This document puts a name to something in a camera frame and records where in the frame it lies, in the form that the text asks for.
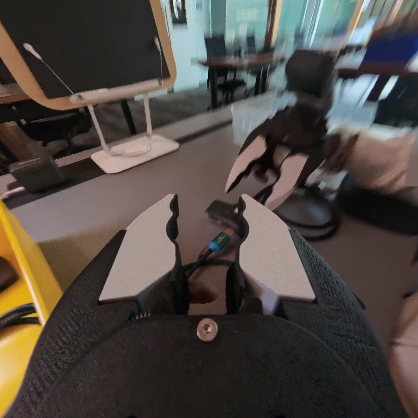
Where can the yellow plastic bin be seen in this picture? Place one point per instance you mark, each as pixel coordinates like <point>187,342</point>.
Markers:
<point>23,352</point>

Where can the black office chair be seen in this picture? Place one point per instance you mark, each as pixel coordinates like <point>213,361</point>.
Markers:
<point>52,129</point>

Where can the grey desk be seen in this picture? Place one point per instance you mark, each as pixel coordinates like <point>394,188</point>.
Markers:
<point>114,212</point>

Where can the framed wall picture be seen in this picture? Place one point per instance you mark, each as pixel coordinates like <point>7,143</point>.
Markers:
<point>178,11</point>

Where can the person's left hand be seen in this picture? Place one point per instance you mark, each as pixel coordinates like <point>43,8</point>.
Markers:
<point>202,292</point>

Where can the clear plastic bin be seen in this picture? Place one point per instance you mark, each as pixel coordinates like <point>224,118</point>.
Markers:
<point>254,120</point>

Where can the person's right forearm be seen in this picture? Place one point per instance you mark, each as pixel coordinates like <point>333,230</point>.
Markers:
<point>382,163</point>

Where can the wooden desk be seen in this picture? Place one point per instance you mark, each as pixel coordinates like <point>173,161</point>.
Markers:
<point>238,62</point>
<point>13,93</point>
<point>375,70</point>

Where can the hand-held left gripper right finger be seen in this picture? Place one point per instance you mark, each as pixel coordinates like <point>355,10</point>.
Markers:
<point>274,261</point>

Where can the person's right hand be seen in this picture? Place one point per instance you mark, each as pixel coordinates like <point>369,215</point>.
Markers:
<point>339,153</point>

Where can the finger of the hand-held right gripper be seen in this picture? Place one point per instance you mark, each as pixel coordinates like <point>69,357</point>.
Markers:
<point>248,160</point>
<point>289,183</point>

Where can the blue plastic bin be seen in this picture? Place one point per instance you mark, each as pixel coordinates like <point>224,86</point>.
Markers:
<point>388,49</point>

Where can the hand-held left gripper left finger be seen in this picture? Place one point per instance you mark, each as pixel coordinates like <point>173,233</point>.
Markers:
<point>143,261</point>

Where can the small black square adapter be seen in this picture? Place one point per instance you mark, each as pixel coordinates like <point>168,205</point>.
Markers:
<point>7,276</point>

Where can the dark desk mat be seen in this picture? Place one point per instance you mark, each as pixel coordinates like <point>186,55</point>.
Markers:
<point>130,166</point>

